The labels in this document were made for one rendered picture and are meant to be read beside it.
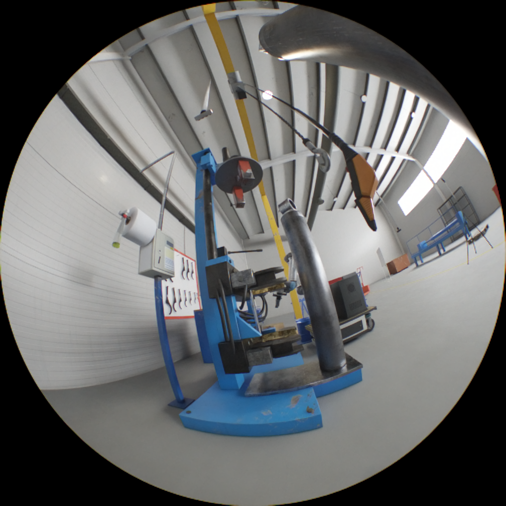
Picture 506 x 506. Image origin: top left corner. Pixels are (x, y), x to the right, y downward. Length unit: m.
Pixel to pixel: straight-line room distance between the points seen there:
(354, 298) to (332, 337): 1.11
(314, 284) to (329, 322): 0.30
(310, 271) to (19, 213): 2.90
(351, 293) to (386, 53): 2.16
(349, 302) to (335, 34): 2.20
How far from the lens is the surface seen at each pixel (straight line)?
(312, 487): 0.81
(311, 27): 0.41
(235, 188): 1.92
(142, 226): 1.32
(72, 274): 2.18
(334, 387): 1.26
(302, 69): 7.61
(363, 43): 0.31
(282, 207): 1.43
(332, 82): 5.88
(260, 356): 0.89
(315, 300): 1.13
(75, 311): 2.14
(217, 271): 0.93
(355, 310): 2.21
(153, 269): 1.30
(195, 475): 0.95
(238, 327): 0.92
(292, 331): 1.39
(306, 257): 1.16
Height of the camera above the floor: 0.76
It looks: 21 degrees up
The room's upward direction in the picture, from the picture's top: 13 degrees counter-clockwise
